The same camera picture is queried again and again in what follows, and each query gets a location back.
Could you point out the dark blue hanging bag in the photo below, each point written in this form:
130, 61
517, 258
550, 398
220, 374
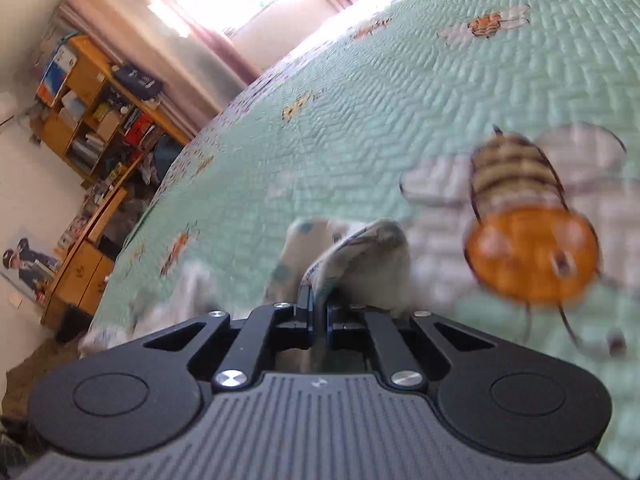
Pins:
137, 81

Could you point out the wooden desk with drawers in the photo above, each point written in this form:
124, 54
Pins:
85, 270

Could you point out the wooden bookshelf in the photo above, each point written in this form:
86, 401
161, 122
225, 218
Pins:
85, 80

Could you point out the brown fluffy blanket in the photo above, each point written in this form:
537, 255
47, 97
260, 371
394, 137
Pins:
35, 380

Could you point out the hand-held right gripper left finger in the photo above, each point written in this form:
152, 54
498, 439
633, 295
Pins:
309, 312

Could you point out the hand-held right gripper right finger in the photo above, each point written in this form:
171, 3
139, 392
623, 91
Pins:
331, 317

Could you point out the black armchair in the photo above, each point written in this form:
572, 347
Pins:
72, 324

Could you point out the wall poster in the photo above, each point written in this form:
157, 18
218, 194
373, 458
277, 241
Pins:
27, 265

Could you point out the white letter-print long-sleeve shirt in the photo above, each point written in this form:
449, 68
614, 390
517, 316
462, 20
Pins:
360, 260

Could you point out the blue white carton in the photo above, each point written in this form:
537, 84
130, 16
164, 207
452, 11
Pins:
55, 72

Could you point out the blue fabric bag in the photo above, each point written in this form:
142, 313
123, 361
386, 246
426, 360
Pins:
167, 160

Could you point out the red orange shelf box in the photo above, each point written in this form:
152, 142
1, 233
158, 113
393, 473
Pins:
138, 129

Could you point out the green quilted bee bedspread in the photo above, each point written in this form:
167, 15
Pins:
375, 110

